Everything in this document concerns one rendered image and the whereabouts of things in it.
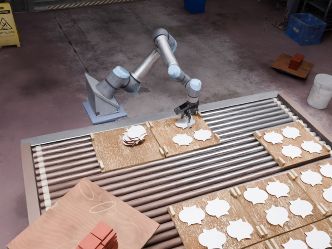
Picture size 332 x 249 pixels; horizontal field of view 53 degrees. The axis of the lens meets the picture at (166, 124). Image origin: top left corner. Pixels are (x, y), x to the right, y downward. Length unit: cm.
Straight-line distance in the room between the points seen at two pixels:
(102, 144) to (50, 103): 204
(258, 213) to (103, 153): 100
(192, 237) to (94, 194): 56
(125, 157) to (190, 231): 63
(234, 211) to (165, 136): 71
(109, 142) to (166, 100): 207
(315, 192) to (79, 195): 139
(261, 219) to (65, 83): 324
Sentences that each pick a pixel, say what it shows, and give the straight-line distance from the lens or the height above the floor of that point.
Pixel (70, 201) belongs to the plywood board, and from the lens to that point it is 180.
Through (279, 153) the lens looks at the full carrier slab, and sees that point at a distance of 237.
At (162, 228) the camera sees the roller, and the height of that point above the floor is 92.
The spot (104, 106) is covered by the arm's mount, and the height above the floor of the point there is 95.
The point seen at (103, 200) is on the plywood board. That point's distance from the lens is 178.
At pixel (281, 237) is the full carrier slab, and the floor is 94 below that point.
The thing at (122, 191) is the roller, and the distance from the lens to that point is 197.
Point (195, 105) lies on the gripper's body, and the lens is 230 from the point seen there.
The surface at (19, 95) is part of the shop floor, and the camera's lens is 441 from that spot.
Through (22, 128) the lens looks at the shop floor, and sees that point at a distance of 390.
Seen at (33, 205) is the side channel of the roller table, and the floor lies 95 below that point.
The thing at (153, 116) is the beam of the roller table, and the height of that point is 92.
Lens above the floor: 247
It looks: 40 degrees down
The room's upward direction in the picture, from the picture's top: 6 degrees clockwise
